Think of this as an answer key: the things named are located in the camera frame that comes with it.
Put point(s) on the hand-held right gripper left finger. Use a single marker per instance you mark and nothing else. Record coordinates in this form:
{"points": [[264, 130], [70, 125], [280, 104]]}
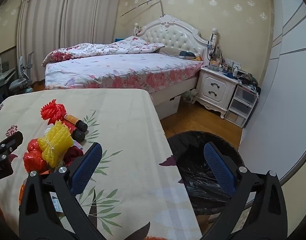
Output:
{"points": [[86, 170]]}

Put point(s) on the white wall socket strip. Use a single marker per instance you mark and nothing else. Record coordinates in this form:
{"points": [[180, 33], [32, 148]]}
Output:
{"points": [[234, 64]]}

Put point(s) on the clear plastic bag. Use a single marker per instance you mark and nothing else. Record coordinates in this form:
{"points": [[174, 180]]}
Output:
{"points": [[189, 96]]}

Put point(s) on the red label small bottle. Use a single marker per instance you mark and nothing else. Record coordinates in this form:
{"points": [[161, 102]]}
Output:
{"points": [[77, 134]]}

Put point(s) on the dark red wrapper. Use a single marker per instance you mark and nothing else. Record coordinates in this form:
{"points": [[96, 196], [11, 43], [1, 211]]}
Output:
{"points": [[72, 152]]}

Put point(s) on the beige curtain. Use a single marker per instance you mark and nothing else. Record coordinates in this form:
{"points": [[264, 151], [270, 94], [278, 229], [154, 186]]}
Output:
{"points": [[67, 30]]}

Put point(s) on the white handheld gadget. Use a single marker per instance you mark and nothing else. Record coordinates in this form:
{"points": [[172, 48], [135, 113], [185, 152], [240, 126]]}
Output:
{"points": [[213, 38]]}

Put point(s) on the grey office chair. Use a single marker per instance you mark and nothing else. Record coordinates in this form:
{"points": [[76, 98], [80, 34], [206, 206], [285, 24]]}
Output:
{"points": [[17, 82]]}

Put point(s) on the thin bent metal rod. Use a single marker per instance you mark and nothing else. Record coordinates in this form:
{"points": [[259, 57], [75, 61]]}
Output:
{"points": [[162, 7]]}

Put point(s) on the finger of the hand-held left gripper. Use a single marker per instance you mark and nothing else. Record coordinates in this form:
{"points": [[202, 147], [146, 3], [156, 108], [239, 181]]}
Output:
{"points": [[10, 141]]}

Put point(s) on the clear plastic drawer unit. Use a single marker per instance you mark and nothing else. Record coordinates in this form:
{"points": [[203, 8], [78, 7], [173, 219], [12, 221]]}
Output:
{"points": [[239, 105]]}

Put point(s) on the small yellow item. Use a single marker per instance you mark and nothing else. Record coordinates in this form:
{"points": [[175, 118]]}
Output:
{"points": [[198, 58]]}

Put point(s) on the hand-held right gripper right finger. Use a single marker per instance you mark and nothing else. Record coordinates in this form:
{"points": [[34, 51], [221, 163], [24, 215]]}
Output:
{"points": [[219, 170]]}

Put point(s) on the grey desk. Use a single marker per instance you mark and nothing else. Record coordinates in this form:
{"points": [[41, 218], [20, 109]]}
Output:
{"points": [[2, 76]]}

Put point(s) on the grey pillow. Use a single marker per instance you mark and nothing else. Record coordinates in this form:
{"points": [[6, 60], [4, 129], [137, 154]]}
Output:
{"points": [[173, 51]]}

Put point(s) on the floral bed sheet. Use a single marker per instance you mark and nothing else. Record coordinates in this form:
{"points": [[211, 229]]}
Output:
{"points": [[132, 67]]}

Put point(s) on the black lined waste bin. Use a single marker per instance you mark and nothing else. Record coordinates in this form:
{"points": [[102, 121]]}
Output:
{"points": [[193, 160]]}

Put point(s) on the red foam fruit net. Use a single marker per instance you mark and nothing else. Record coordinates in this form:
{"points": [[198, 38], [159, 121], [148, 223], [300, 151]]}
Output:
{"points": [[54, 111]]}

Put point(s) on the bed with floral bedding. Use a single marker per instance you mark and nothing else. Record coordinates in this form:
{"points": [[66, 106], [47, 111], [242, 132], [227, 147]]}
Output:
{"points": [[168, 33]]}

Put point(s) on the white sliding door wardrobe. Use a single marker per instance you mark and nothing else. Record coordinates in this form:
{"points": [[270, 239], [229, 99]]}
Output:
{"points": [[288, 92]]}

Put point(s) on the blue cloth item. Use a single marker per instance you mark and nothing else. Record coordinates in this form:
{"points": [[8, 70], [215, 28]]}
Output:
{"points": [[117, 40]]}

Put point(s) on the orange label small bottle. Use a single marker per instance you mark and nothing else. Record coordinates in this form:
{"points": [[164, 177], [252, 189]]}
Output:
{"points": [[72, 119]]}

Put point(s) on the floral quilt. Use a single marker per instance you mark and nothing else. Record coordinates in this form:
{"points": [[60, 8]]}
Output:
{"points": [[92, 48]]}

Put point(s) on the white storage box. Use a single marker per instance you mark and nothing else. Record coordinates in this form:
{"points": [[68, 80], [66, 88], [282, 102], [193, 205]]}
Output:
{"points": [[168, 107]]}

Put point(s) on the white nightstand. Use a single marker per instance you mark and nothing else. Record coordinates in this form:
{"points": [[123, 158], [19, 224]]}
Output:
{"points": [[215, 87]]}

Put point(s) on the pile of small bedside items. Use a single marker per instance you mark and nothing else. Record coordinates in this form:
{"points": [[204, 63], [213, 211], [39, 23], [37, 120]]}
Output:
{"points": [[225, 67]]}

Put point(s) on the yellow foam fruit net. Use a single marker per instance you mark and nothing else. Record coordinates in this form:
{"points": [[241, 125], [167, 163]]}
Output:
{"points": [[56, 142]]}

